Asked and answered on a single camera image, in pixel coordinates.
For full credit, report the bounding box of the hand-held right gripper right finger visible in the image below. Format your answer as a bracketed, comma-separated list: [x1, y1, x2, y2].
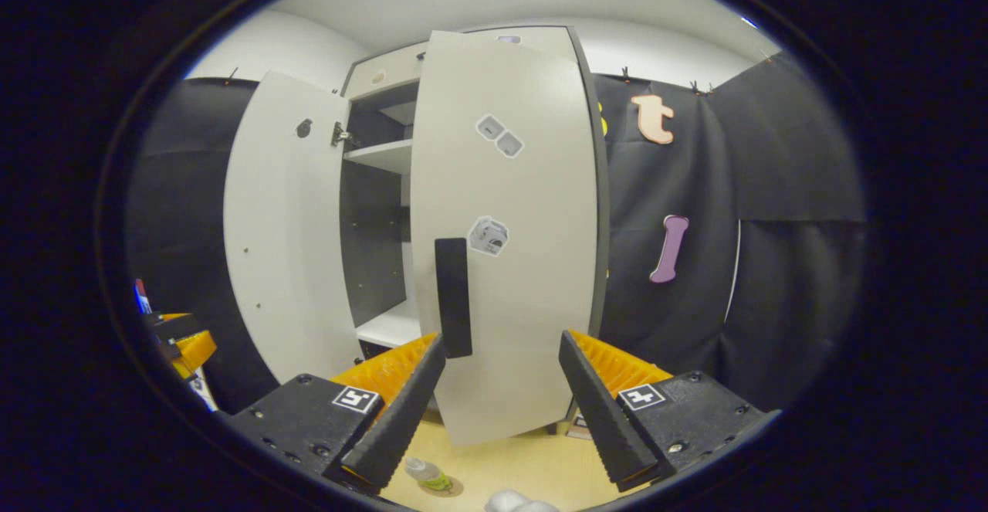
[559, 330, 780, 493]

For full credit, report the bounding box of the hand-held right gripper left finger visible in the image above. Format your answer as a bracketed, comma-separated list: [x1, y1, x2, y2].
[218, 333, 447, 493]

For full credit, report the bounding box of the green label clear bottle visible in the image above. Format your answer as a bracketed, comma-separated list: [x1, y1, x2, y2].
[404, 457, 454, 492]

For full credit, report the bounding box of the white cabinet door bar handle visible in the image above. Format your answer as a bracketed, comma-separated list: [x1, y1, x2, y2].
[223, 70, 364, 385]

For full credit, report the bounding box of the white cabinet shelf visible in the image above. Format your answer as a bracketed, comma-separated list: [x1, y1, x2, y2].
[343, 139, 414, 175]
[355, 300, 424, 349]

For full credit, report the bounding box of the grey white cabinet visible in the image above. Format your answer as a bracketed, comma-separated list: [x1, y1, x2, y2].
[337, 25, 612, 428]

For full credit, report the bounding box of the black backdrop cloth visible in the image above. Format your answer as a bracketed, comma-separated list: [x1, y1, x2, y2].
[590, 53, 865, 412]
[127, 76, 283, 412]

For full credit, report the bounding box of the black flat door handle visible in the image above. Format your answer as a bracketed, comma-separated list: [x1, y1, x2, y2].
[434, 238, 473, 359]

